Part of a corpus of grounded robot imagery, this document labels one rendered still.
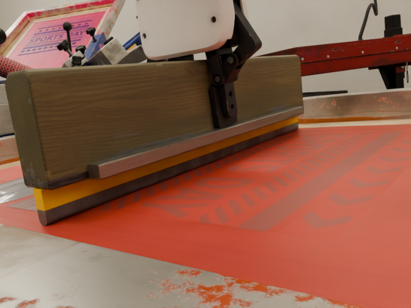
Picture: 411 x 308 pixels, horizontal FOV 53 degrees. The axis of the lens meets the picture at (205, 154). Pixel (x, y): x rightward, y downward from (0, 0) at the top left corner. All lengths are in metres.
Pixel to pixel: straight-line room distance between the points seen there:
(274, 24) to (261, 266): 2.49
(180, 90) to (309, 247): 0.20
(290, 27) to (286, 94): 2.07
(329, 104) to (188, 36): 0.30
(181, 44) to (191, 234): 0.21
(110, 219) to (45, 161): 0.05
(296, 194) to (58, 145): 0.15
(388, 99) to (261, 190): 0.34
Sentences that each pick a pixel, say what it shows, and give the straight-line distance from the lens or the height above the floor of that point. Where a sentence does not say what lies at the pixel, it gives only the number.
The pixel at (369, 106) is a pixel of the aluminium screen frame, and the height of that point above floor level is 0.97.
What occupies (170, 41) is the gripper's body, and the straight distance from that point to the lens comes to 0.39.
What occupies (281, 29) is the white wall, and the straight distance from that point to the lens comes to 2.61.
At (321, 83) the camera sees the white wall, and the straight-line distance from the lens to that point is 2.51.
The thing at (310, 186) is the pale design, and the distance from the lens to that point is 0.29.
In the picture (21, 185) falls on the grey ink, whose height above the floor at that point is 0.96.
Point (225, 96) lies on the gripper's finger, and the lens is 0.38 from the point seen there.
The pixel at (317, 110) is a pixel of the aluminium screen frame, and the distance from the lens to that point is 0.62.
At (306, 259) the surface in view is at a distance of 0.18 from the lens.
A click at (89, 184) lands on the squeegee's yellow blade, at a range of 0.30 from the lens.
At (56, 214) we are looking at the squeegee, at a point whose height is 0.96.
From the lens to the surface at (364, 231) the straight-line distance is 0.21.
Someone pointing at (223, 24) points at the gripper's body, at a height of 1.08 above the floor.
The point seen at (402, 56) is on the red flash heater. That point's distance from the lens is 1.58.
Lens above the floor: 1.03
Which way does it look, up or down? 10 degrees down
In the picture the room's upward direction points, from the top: 8 degrees counter-clockwise
